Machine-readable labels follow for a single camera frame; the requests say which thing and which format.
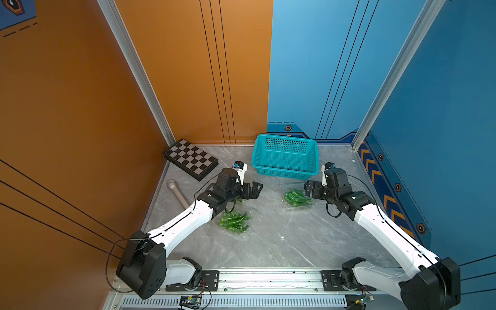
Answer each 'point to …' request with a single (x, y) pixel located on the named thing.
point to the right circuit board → (363, 300)
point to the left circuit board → (190, 301)
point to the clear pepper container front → (238, 223)
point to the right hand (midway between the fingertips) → (313, 186)
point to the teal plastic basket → (283, 157)
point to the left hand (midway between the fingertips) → (254, 182)
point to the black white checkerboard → (192, 160)
